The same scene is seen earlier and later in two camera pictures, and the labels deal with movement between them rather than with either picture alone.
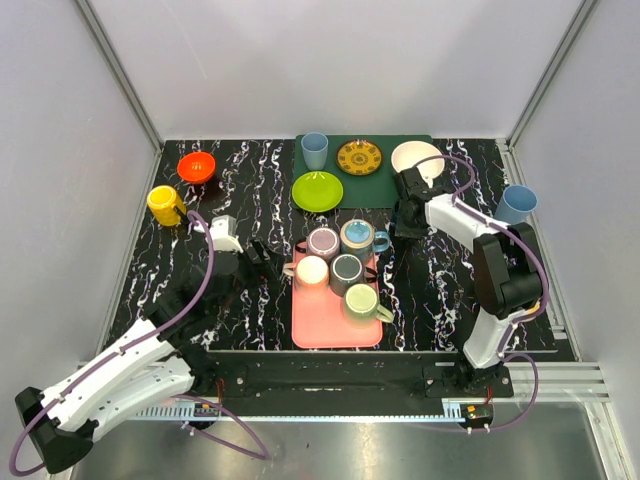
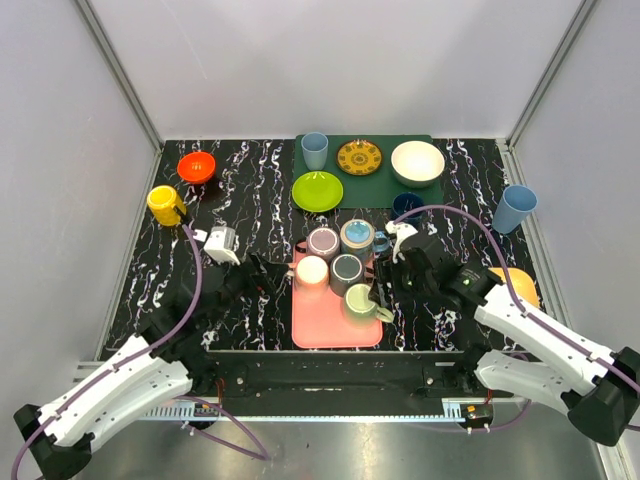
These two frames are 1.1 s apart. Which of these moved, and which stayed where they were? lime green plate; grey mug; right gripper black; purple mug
Moved: right gripper black
Stayed: lime green plate; grey mug; purple mug
